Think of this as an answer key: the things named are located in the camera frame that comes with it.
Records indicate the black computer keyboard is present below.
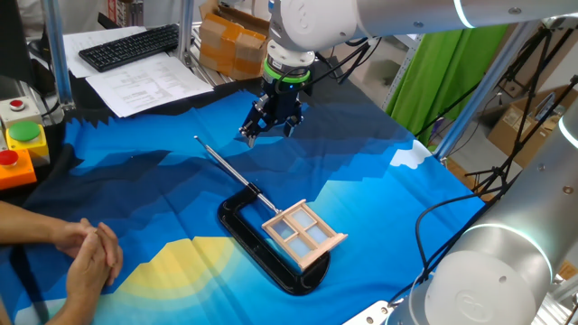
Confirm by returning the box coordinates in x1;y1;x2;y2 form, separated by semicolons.
78;23;181;73

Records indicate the black C-clamp with steel screw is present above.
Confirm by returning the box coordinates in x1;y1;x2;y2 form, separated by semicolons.
193;135;331;297

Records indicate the person's left forearm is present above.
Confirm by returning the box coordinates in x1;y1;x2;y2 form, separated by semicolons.
0;200;58;247

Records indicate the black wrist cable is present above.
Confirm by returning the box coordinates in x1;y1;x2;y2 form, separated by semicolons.
311;38;383;87

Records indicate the person's left hand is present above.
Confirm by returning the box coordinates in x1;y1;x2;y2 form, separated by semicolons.
50;218;98;259

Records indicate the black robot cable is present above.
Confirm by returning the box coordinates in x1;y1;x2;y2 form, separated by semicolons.
387;189;502;308

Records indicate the plain cardboard storage box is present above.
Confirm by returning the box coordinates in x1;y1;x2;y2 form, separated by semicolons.
487;85;571;169

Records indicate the black tripod stand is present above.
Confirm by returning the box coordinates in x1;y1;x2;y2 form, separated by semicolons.
414;26;578;196

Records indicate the person's right hand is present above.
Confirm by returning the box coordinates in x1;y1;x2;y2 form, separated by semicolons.
65;221;124;300

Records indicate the black computer monitor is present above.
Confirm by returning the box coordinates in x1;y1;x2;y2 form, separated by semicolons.
0;0;35;87

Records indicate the grey metal shelf rack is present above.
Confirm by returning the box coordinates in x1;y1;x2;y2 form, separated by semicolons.
382;33;425;112

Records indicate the miniature wooden sliding window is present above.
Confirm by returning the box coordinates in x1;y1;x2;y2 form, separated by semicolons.
261;199;349;271

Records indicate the person's right forearm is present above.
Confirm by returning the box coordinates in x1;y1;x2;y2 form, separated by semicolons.
44;288;107;325

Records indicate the aluminium frame post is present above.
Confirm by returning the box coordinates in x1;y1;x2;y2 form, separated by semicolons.
433;20;545;162
176;0;196;68
41;0;77;112

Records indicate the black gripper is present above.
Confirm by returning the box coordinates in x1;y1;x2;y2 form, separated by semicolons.
238;79;313;149

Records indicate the orange box red button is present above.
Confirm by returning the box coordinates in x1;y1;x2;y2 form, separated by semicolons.
0;149;38;191

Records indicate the yellow box green button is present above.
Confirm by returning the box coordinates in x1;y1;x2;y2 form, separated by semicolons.
5;120;51;166

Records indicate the taped brown cardboard box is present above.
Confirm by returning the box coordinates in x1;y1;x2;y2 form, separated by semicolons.
198;0;272;81

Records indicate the white box red button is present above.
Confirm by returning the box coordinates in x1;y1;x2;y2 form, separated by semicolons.
0;96;43;129

